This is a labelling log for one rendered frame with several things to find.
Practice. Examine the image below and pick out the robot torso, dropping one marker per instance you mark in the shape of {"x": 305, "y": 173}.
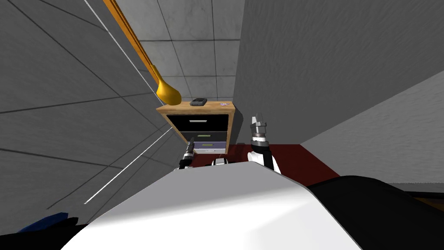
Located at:
{"x": 215, "y": 208}

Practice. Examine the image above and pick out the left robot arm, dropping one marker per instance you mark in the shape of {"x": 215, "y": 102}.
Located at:
{"x": 186, "y": 160}

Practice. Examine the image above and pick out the dark red rug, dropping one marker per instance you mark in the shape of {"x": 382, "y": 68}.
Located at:
{"x": 305, "y": 161}

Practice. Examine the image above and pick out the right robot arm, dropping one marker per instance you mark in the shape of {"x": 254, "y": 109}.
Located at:
{"x": 265, "y": 157}

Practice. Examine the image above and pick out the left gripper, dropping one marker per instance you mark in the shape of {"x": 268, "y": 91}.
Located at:
{"x": 190, "y": 146}

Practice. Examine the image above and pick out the orange door leaf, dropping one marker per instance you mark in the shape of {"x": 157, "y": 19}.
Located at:
{"x": 129, "y": 34}

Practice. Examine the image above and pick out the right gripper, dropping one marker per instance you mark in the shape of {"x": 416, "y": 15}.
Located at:
{"x": 258, "y": 128}

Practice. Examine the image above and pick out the wooden cabinet with drawers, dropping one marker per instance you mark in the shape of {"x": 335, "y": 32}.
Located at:
{"x": 204, "y": 126}

